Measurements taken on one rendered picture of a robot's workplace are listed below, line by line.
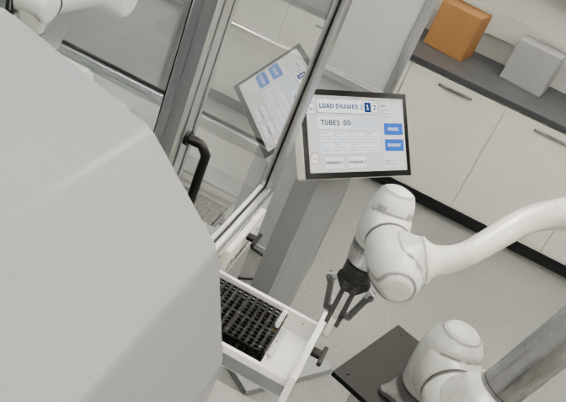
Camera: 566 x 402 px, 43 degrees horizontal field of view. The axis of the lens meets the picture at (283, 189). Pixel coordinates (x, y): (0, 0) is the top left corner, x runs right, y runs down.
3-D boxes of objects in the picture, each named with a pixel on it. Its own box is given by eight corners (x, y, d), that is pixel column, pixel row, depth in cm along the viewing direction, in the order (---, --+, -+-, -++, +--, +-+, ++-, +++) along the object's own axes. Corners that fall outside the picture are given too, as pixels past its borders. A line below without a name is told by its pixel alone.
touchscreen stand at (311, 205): (329, 373, 307) (434, 183, 257) (243, 396, 280) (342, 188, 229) (272, 293, 338) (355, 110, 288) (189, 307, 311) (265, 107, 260)
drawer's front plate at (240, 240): (256, 236, 226) (267, 209, 221) (218, 281, 201) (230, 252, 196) (251, 233, 227) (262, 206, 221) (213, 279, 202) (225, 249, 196)
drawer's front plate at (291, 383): (316, 341, 195) (331, 313, 190) (280, 410, 170) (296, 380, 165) (310, 338, 195) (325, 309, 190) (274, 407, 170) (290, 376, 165)
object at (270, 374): (310, 338, 193) (318, 322, 190) (278, 398, 171) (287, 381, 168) (184, 269, 198) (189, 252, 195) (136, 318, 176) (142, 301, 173)
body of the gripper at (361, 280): (382, 262, 169) (367, 291, 174) (350, 246, 170) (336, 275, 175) (376, 278, 163) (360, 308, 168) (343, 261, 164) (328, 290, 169)
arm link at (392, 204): (349, 223, 167) (354, 257, 156) (376, 169, 160) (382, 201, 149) (392, 236, 169) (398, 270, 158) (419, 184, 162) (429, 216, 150)
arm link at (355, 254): (360, 226, 168) (349, 244, 171) (350, 243, 161) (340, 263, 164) (394, 243, 167) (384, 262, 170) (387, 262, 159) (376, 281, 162)
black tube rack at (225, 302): (280, 331, 190) (288, 313, 187) (256, 371, 175) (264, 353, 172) (208, 292, 193) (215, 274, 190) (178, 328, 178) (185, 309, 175)
